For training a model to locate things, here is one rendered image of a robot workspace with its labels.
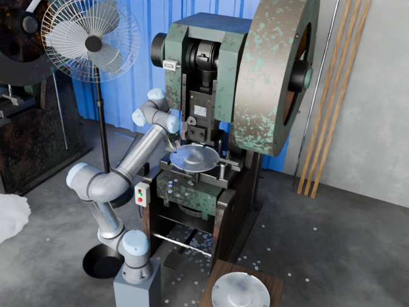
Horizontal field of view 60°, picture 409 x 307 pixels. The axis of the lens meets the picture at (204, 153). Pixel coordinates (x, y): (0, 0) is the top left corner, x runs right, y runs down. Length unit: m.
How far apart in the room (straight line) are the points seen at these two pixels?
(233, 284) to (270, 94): 1.01
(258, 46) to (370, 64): 1.63
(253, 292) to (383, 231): 1.50
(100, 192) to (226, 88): 0.81
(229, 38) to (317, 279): 1.65
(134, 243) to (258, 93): 0.87
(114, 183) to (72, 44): 1.21
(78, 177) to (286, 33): 0.98
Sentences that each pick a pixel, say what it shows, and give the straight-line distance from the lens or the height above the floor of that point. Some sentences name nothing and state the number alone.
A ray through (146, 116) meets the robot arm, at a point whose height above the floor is 1.20.
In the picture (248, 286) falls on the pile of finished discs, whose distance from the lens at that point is 1.96.
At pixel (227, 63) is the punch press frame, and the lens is 1.76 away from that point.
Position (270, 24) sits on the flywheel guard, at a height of 1.61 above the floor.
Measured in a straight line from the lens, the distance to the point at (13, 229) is 2.83.
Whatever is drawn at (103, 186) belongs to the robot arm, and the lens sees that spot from 1.40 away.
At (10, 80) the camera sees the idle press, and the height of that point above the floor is 1.00.
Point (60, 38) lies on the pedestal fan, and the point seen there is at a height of 1.31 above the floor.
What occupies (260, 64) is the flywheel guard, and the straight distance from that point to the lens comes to 1.44.
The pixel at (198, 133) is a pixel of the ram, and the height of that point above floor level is 0.94.
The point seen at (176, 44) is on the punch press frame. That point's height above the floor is 1.42.
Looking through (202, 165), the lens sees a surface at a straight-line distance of 2.00.
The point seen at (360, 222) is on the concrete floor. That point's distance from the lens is 3.15.
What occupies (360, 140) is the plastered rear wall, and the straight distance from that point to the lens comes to 3.20.
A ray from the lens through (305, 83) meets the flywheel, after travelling 1.78.
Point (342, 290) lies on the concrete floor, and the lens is 2.60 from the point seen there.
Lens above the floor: 1.91
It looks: 32 degrees down
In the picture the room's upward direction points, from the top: 4 degrees clockwise
